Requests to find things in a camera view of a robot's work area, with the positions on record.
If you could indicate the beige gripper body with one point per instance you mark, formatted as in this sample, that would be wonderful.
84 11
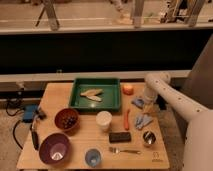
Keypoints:
148 108

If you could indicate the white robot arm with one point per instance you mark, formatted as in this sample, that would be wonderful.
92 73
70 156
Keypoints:
198 149

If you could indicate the brown bowl with dark fruit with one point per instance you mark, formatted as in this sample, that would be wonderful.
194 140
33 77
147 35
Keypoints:
67 119

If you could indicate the purple bowl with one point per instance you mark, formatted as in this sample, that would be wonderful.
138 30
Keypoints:
54 149

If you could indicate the blue crumpled cloth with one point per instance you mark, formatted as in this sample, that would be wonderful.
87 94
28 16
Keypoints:
142 120

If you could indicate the orange carrot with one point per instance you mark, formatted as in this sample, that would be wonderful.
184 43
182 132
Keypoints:
126 120

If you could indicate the small metal cup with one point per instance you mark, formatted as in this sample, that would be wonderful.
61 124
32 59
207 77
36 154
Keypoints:
149 138

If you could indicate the white paper cup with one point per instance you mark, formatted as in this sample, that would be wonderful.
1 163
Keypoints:
103 120

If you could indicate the black rectangular block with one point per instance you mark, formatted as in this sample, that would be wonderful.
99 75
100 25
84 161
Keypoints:
116 137

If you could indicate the silver metal fork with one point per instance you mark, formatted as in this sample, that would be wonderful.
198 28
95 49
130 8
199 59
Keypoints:
117 150

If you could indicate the pale wooden spatula piece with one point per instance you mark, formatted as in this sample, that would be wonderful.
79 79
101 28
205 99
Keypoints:
93 94

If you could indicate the green plastic tray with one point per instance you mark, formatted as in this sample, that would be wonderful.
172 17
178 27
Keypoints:
111 95

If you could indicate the blue plastic cup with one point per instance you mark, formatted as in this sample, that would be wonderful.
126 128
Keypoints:
93 157

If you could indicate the blue table clamp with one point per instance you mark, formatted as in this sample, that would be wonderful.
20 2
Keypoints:
32 111

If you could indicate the black handle tool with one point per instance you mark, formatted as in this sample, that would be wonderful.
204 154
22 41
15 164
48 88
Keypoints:
34 135

